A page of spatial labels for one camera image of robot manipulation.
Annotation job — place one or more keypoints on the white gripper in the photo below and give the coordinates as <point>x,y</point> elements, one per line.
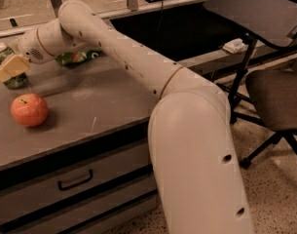
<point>28,48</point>

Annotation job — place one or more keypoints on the green soda can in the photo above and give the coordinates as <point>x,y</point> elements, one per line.
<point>13,68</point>

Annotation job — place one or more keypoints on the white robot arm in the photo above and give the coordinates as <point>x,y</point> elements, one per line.
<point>191,151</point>

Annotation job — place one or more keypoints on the red apple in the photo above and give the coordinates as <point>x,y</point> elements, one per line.
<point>29,110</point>

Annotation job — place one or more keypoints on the green chip bag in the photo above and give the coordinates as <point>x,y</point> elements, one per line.
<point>77,57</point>

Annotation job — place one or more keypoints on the grey drawer cabinet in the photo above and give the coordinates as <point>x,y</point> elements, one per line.
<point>97,121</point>

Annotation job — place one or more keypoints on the small white box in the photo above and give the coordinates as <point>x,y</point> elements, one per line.
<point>234,46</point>

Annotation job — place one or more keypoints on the black tilted stand table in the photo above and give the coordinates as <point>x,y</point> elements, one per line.
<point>273,22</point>

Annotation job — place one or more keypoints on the dark office chair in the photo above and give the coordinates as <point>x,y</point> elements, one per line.
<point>273,93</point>

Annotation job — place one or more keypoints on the metal window railing frame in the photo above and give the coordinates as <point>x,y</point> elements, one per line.
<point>99,4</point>

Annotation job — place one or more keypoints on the black drawer handle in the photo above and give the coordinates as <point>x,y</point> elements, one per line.
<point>64,185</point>

